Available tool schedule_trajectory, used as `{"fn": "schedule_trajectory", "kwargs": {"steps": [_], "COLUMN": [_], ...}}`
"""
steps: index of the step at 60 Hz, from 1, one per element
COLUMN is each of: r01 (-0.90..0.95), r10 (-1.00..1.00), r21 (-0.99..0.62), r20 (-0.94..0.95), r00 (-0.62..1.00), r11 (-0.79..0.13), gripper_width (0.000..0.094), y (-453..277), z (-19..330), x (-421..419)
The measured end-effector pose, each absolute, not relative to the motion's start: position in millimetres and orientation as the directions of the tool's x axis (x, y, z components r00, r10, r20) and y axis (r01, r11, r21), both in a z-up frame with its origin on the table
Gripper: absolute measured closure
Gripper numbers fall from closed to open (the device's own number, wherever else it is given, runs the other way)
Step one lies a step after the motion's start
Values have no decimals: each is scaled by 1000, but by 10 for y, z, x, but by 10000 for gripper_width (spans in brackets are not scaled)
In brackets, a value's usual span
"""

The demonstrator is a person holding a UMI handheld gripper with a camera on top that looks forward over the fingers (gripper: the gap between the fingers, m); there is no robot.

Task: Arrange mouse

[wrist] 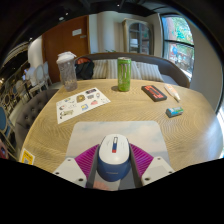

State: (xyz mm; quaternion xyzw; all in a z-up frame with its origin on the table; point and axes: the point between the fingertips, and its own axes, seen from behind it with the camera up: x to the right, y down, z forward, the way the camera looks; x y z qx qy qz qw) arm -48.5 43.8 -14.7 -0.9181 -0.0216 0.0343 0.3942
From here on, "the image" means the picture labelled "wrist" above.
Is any white sticker sheet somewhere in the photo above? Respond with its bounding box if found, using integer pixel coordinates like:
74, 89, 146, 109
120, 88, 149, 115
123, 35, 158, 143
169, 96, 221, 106
55, 87, 112, 125

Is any group of chairs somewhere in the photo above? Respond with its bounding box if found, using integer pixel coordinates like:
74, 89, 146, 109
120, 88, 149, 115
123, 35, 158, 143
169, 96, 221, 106
0, 63, 53, 159

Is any white door sign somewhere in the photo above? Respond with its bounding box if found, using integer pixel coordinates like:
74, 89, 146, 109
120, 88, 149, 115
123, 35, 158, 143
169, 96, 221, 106
71, 28, 83, 37

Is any white and blue computer mouse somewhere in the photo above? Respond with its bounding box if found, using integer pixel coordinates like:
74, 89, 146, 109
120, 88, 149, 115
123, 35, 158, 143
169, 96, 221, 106
96, 133, 132, 183

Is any black bag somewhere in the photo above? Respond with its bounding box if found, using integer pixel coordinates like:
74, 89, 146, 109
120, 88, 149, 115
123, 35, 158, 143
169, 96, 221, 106
74, 57, 96, 81

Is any black box with orange label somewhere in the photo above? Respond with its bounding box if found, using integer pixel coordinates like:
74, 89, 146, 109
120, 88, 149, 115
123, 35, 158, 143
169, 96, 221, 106
140, 84, 168, 103

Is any grey tufted chair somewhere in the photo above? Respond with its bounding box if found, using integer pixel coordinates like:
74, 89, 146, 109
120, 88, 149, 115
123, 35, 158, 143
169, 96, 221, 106
14, 89, 58, 158

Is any clear plastic shaker cup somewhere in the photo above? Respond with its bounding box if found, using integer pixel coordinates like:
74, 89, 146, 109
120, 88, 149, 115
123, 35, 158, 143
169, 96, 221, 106
55, 51, 79, 92

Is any grey curved sofa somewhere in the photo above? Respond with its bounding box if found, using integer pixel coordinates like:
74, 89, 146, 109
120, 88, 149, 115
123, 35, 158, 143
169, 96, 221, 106
73, 52, 191, 89

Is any brown wooden door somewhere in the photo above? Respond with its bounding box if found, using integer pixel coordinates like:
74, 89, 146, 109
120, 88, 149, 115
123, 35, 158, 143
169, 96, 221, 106
41, 14, 91, 84

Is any yellow sticker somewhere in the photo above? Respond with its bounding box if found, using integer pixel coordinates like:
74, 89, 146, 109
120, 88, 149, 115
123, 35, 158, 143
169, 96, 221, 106
20, 148, 36, 166

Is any sky print mouse pad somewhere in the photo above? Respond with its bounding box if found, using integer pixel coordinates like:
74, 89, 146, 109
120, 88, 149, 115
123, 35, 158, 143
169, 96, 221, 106
64, 120, 172, 192

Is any green drink can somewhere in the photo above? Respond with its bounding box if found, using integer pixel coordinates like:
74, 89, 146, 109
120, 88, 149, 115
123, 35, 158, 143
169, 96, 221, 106
117, 56, 133, 93

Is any teal gum pack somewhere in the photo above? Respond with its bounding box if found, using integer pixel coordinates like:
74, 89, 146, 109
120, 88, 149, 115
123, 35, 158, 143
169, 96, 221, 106
165, 106, 185, 119

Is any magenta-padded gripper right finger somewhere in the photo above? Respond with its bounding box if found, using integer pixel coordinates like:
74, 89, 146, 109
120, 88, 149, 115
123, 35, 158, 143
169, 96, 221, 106
129, 143, 176, 188

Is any white and orange tube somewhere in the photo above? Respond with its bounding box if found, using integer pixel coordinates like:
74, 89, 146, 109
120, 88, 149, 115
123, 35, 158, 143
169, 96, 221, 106
163, 83, 182, 103

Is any striped cushion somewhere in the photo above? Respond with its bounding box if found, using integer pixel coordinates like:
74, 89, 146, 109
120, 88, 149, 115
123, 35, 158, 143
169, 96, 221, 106
91, 59, 109, 80
136, 61, 165, 83
105, 59, 143, 80

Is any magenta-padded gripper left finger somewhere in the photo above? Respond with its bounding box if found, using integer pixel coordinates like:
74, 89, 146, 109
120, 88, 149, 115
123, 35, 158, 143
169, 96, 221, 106
52, 143, 101, 189

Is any dark framed window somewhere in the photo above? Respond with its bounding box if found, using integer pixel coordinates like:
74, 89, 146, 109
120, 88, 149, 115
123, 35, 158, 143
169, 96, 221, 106
160, 13, 196, 81

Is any glass door cabinet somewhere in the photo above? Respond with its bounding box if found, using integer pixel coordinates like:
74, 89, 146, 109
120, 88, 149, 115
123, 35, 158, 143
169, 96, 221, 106
121, 18, 154, 55

